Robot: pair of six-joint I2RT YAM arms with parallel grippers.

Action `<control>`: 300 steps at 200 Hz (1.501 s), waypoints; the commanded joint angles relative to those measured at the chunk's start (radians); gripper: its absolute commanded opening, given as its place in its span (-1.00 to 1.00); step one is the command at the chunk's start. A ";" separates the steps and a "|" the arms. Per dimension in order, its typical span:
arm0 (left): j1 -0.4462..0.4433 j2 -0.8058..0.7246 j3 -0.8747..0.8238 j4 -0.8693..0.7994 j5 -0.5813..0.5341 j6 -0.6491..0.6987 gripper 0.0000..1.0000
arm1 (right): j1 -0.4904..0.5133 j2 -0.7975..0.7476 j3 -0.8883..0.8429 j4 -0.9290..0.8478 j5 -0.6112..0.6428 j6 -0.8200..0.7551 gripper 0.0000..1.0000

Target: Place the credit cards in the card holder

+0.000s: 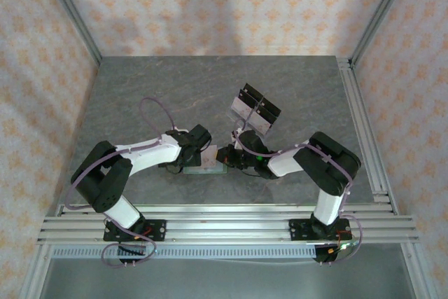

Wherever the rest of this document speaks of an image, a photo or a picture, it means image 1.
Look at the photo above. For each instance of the green card holder wallet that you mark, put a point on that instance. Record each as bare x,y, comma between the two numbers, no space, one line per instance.
210,172

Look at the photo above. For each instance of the clear acrylic card stand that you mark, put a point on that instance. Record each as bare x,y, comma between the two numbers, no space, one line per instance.
257,104

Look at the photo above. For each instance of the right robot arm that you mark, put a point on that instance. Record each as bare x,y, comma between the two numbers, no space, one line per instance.
287,166

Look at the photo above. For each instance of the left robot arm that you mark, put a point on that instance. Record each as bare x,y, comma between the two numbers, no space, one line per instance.
150,157

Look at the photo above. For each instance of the black credit card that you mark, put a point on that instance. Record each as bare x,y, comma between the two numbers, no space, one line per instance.
267,115
253,91
248,98
272,107

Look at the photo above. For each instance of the wide aluminium mounting beam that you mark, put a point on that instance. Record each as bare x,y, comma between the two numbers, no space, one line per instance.
227,229

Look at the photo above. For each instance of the black electronics box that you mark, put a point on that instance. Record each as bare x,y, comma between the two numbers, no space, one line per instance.
131,253
323,255

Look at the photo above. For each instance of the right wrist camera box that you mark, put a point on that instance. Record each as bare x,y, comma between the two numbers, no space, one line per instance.
234,136

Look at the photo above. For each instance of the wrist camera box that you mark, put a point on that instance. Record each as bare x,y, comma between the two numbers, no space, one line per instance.
180,130
234,136

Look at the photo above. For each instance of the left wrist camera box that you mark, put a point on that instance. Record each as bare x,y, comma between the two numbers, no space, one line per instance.
180,130

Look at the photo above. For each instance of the aluminium table edge rail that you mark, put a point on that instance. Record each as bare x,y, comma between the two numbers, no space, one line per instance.
227,209

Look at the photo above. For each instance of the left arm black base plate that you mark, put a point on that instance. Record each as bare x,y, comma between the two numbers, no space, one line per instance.
155,230

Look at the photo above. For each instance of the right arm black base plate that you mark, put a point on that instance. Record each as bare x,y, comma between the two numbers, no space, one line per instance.
297,229

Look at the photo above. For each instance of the aluminium side rail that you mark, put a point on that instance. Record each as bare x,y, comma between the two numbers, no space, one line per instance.
354,96

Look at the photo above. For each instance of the aluminium frame post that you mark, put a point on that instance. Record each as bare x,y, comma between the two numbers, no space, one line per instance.
72,15
378,15

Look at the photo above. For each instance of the aluminium frame leg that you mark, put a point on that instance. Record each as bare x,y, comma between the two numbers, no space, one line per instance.
35,274
421,274

